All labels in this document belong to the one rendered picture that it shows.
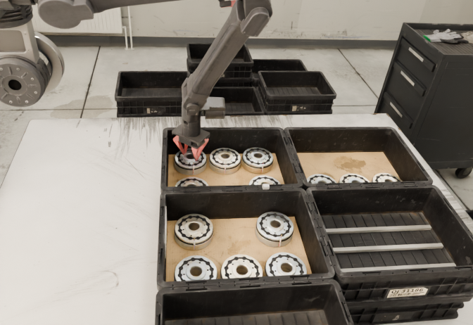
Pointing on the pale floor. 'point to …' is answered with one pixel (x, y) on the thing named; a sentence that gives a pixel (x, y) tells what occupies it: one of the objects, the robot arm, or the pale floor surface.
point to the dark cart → (432, 95)
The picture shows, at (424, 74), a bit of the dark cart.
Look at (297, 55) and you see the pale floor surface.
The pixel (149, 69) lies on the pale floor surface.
